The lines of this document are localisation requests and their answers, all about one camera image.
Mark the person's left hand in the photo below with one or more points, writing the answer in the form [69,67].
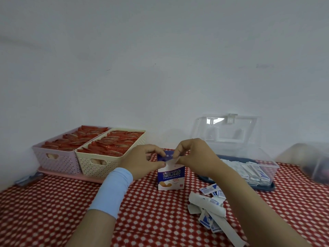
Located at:
[138,162]

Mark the person's right hand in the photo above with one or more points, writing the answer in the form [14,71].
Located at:
[203,159]

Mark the blue white cardboard box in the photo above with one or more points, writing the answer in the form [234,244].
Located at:
[171,178]

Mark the clear storage box blue base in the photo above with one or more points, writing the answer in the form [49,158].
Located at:
[226,131]

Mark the pile of bandage strips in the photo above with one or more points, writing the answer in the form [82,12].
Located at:
[208,205]

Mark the row of bandage stacks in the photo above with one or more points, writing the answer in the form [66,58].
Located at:
[252,173]

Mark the person's left forearm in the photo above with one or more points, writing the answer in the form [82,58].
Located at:
[91,231]

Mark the person's right forearm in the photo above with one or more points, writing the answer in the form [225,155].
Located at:
[257,210]

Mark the pile of red packets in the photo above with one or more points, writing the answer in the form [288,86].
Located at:
[74,138]
[113,144]

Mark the light blue wristband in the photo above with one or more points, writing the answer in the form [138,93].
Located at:
[111,191]

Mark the cream perforated plastic basket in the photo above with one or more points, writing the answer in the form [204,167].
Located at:
[97,167]

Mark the red white checked tablecloth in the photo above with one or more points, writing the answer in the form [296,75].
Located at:
[154,218]

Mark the pink plastic tray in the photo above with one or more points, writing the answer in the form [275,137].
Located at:
[72,176]

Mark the pink perforated plastic basket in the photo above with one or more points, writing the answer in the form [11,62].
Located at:
[56,163]

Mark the clear plastic container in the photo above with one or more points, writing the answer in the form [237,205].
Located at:
[308,162]

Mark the dark grey object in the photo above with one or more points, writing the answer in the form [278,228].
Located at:
[28,179]

